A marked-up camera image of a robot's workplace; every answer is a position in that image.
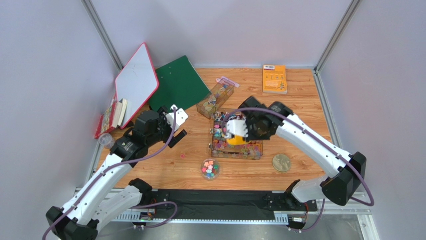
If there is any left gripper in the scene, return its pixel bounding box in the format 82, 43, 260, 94
146, 105, 188, 148

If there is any yellow plastic scoop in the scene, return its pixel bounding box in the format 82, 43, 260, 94
226, 135, 251, 146

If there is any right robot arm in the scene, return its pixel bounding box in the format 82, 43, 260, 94
222, 96, 368, 206

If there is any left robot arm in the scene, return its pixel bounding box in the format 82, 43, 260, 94
42, 105, 189, 240

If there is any clear box of star candies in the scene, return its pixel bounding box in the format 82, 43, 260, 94
210, 120, 227, 141

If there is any clear box of translucent candies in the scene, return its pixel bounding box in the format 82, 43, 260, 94
209, 137, 264, 160

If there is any clear box of wrapped candies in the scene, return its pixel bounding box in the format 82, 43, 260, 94
196, 82, 235, 119

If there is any clear box of lollipops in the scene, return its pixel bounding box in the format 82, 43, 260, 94
212, 108, 245, 123

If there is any clear round plastic jar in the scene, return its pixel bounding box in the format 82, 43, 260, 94
200, 158, 221, 181

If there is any gold round tin lid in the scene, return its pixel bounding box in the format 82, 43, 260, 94
272, 154, 292, 173

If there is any orange paperback book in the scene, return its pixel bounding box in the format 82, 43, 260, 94
262, 65, 288, 95

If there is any green cutting mat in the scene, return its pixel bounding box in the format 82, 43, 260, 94
148, 55, 210, 111

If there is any red framed whiteboard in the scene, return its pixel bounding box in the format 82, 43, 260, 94
115, 42, 159, 129

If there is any stack of books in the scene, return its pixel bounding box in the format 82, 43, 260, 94
94, 98, 128, 140

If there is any small clear cup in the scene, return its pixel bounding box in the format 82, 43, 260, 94
98, 133, 116, 149

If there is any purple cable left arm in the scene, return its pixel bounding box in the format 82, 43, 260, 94
42, 106, 179, 240

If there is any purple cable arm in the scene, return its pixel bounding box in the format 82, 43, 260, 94
42, 106, 179, 240
221, 107, 375, 233

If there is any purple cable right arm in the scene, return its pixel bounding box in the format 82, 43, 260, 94
221, 107, 375, 233

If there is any aluminium frame rail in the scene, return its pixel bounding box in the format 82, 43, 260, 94
58, 187, 380, 240

